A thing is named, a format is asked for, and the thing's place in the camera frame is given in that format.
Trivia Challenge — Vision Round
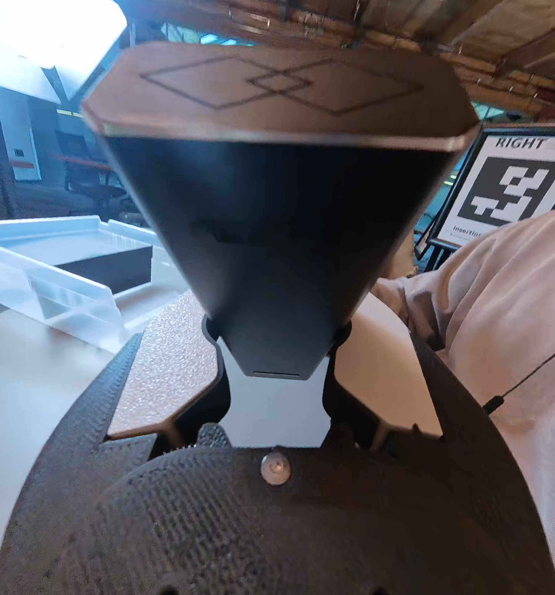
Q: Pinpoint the framed tag sign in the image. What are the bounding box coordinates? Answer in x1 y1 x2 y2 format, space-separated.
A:
415 123 555 261

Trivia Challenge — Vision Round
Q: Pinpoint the clear plastic bin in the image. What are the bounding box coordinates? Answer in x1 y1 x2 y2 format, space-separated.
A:
0 215 190 354

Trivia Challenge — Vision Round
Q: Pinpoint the dark grey usb hub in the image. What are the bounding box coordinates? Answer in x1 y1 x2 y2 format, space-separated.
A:
81 41 482 381

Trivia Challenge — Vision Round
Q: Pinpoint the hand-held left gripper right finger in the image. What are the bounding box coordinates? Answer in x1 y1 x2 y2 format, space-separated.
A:
321 292 445 451

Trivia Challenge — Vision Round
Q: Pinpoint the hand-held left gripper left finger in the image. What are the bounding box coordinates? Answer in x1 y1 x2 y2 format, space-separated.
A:
104 292 233 451

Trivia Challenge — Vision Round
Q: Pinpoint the person's grey hoodie torso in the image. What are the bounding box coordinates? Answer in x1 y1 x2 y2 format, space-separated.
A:
417 260 555 595

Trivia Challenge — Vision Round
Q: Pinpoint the thin black microphone cord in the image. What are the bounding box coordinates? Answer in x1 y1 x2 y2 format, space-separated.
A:
482 339 555 415

